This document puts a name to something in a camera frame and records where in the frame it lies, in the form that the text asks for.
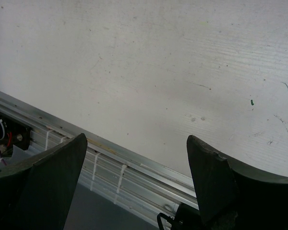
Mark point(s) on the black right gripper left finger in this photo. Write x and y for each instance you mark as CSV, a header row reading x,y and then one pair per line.
x,y
36,193

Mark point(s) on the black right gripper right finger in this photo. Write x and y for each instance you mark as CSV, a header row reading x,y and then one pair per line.
x,y
233,195

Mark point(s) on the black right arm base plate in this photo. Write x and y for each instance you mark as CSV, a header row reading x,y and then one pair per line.
x,y
186,218

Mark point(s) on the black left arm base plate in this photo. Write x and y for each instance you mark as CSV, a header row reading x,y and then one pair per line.
x,y
13,133

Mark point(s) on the aluminium front rail frame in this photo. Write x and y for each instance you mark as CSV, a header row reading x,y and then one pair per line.
x,y
135,183

